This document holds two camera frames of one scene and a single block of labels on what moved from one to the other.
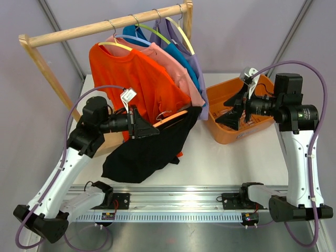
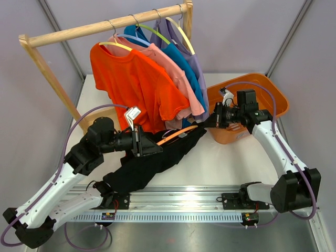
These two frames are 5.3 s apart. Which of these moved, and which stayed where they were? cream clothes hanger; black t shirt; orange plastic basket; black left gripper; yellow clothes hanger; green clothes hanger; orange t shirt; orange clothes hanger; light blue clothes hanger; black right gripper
Moved: black right gripper; black t shirt; black left gripper; orange clothes hanger
Stayed: orange plastic basket; yellow clothes hanger; cream clothes hanger; orange t shirt; green clothes hanger; light blue clothes hanger
